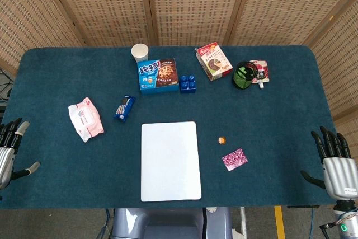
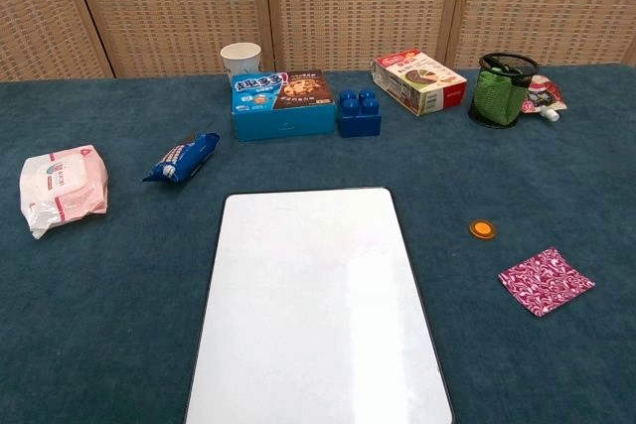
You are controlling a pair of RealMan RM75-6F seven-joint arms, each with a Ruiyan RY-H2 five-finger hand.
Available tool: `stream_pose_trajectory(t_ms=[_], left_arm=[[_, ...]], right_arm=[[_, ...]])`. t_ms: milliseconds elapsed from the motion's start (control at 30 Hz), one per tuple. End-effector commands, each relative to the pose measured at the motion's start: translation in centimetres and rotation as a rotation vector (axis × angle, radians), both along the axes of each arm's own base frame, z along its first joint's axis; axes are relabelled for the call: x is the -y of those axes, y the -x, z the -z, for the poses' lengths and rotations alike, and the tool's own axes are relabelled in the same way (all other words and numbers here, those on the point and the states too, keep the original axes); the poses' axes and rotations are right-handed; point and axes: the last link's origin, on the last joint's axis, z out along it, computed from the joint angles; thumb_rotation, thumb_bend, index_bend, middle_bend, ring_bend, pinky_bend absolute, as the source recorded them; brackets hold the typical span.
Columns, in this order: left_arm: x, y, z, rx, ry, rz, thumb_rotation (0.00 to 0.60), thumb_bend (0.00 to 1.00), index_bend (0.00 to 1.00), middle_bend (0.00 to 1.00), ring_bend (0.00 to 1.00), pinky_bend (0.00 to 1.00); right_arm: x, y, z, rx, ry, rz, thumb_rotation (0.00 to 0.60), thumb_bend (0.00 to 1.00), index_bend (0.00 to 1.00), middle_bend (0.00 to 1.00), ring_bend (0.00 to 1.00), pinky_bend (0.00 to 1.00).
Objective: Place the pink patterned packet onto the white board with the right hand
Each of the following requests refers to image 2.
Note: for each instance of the pink patterned square packet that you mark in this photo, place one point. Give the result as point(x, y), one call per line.
point(545, 281)

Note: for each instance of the blue plastic building block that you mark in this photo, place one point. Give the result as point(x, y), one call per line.
point(360, 121)

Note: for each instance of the blue chocolate cookie box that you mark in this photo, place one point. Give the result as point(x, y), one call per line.
point(278, 116)

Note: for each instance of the white magnetic board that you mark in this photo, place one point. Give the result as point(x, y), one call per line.
point(313, 315)

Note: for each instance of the blue sandwich cookie packet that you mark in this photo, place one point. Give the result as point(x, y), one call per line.
point(184, 158)

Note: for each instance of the red white cereal box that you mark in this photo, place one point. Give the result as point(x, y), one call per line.
point(422, 81)

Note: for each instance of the white paper cup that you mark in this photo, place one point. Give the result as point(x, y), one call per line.
point(240, 59)

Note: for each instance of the woven rattan folding screen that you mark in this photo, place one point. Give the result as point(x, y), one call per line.
point(348, 2)

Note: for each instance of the green knitted cloth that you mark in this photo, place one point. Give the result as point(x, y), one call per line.
point(492, 96)

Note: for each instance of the dark blue carpet table cover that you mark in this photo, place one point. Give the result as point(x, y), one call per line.
point(124, 295)

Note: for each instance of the red white spout pouch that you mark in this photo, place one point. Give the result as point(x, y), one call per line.
point(546, 96)

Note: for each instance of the pink wet wipes pack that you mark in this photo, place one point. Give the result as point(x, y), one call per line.
point(62, 185)

